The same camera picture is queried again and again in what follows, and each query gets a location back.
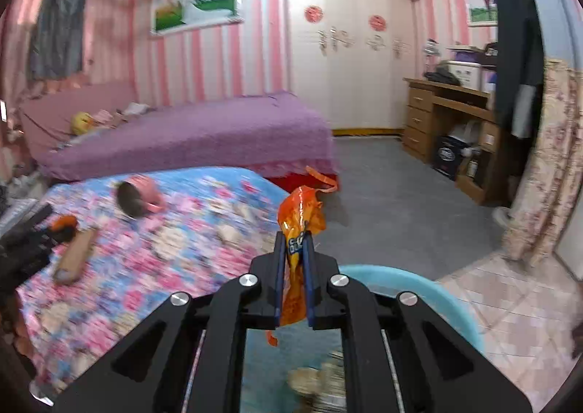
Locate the pink headboard cover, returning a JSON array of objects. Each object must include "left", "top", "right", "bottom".
[{"left": 19, "top": 82, "right": 137, "bottom": 161}]

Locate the wooden desk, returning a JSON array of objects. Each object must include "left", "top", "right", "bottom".
[{"left": 402, "top": 79, "right": 504, "bottom": 206}]

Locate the white wardrobe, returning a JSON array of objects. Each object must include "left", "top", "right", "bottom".
[{"left": 287, "top": 0, "right": 417, "bottom": 132}]

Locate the pink metal mug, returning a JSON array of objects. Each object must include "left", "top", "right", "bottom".
[{"left": 115, "top": 174, "right": 165, "bottom": 219}]

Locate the purple polka dot bed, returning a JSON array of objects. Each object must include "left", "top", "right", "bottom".
[{"left": 36, "top": 93, "right": 337, "bottom": 181}]

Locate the tan phone case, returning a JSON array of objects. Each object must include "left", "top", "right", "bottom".
[{"left": 52, "top": 227, "right": 99, "bottom": 286}]

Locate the black box under desk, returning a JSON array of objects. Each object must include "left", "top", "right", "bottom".
[{"left": 432, "top": 135, "right": 470, "bottom": 180}]

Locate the yellow duck plush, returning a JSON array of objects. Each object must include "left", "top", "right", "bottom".
[{"left": 70, "top": 112, "right": 95, "bottom": 136}]

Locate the orange snack wrapper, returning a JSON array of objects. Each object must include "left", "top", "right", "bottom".
[{"left": 277, "top": 166, "right": 338, "bottom": 326}]

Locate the floral blue bed cover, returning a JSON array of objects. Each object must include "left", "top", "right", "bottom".
[{"left": 19, "top": 168, "right": 286, "bottom": 392}]

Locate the light blue laundry basket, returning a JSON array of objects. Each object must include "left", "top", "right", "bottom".
[{"left": 239, "top": 264, "right": 483, "bottom": 412}]

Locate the grey window curtain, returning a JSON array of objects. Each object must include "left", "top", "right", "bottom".
[{"left": 28, "top": 0, "right": 86, "bottom": 82}]

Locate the framed wedding photo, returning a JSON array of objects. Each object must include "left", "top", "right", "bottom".
[{"left": 150, "top": 0, "right": 244, "bottom": 36}]

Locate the hanging black coat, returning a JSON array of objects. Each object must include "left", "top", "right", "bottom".
[{"left": 493, "top": 0, "right": 547, "bottom": 141}]

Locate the white fan under desk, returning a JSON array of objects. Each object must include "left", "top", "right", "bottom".
[{"left": 447, "top": 119, "right": 481, "bottom": 146}]

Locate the white storage box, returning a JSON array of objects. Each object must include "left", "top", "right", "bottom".
[{"left": 447, "top": 60, "right": 482, "bottom": 90}]

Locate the floral beige curtain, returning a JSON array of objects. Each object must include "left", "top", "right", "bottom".
[{"left": 500, "top": 0, "right": 583, "bottom": 268}]

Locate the small desk lamp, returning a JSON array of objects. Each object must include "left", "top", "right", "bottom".
[{"left": 422, "top": 38, "right": 441, "bottom": 73}]

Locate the small framed couple photo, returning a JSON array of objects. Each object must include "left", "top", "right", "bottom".
[{"left": 465, "top": 0, "right": 497, "bottom": 27}]

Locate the small brown nut shell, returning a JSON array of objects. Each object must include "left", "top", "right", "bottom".
[{"left": 50, "top": 215, "right": 78, "bottom": 232}]

